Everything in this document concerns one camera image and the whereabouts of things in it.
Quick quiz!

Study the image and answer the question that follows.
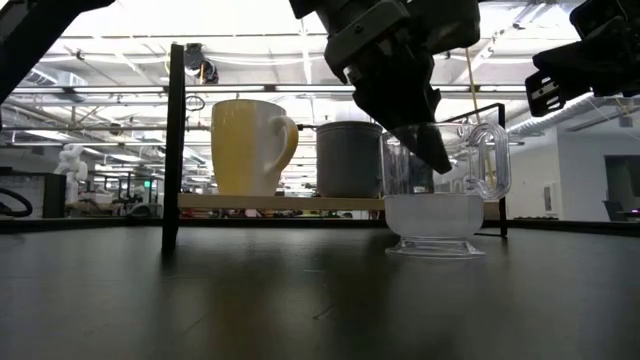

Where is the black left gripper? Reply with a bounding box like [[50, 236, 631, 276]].
[[289, 0, 481, 175]]

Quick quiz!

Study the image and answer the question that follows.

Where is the wooden cutting board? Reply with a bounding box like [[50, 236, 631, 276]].
[[177, 193, 501, 212]]

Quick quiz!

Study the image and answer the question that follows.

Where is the grey mug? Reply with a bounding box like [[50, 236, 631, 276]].
[[315, 120, 385, 199]]

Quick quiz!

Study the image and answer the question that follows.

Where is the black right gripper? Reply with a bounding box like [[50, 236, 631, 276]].
[[524, 0, 640, 119]]

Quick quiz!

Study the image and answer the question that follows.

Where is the yellow ceramic mug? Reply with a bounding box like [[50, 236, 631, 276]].
[[210, 98, 300, 197]]

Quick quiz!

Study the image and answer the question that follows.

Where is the white robot figure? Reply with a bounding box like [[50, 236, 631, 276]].
[[54, 143, 89, 206]]

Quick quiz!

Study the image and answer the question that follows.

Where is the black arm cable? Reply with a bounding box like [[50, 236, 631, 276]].
[[0, 187, 34, 219]]

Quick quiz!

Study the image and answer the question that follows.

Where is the black cabinet box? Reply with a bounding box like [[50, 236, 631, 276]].
[[42, 173, 67, 220]]

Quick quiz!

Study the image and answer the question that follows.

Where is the clear glass mug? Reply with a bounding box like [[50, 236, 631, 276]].
[[379, 121, 513, 260]]

